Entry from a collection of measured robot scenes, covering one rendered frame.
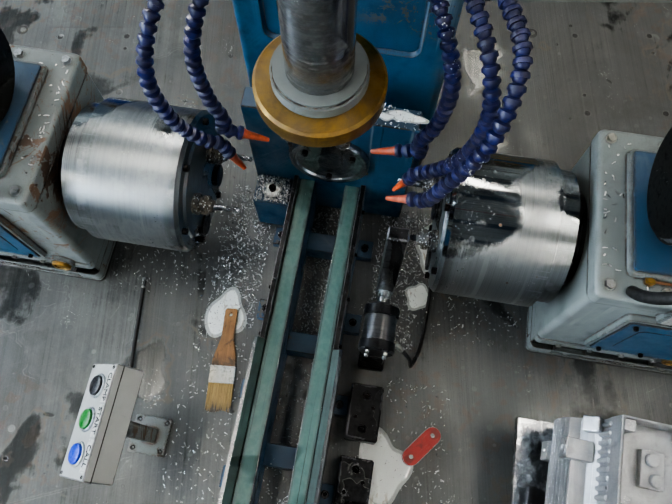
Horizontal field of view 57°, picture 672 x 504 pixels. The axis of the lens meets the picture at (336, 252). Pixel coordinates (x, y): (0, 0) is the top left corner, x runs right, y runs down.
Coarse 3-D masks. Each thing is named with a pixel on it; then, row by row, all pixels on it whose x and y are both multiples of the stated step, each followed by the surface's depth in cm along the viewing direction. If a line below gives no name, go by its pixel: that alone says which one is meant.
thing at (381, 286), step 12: (396, 228) 83; (396, 240) 82; (408, 240) 82; (384, 252) 87; (396, 252) 86; (384, 264) 92; (396, 264) 91; (384, 276) 97; (396, 276) 96; (384, 288) 102
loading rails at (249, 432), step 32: (352, 192) 122; (288, 224) 118; (352, 224) 119; (288, 256) 117; (320, 256) 128; (352, 256) 116; (288, 288) 114; (288, 320) 115; (320, 320) 113; (352, 320) 122; (256, 352) 109; (288, 352) 119; (320, 352) 110; (256, 384) 109; (320, 384) 108; (256, 416) 106; (320, 416) 107; (256, 448) 104; (288, 448) 111; (320, 448) 103; (224, 480) 101; (256, 480) 105; (320, 480) 101
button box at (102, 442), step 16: (96, 368) 96; (112, 368) 93; (128, 368) 94; (112, 384) 92; (128, 384) 94; (96, 400) 92; (112, 400) 91; (128, 400) 93; (96, 416) 90; (112, 416) 91; (128, 416) 93; (80, 432) 92; (96, 432) 89; (112, 432) 91; (96, 448) 89; (112, 448) 91; (64, 464) 91; (80, 464) 89; (96, 464) 88; (112, 464) 90; (80, 480) 87; (96, 480) 88; (112, 480) 90
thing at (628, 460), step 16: (624, 416) 84; (608, 432) 87; (624, 432) 86; (640, 432) 86; (656, 432) 86; (608, 448) 86; (624, 448) 86; (640, 448) 86; (656, 448) 86; (608, 464) 85; (624, 464) 85; (640, 464) 84; (656, 464) 83; (608, 480) 84; (624, 480) 84; (640, 480) 83; (656, 480) 82; (608, 496) 83; (640, 496) 83; (656, 496) 83
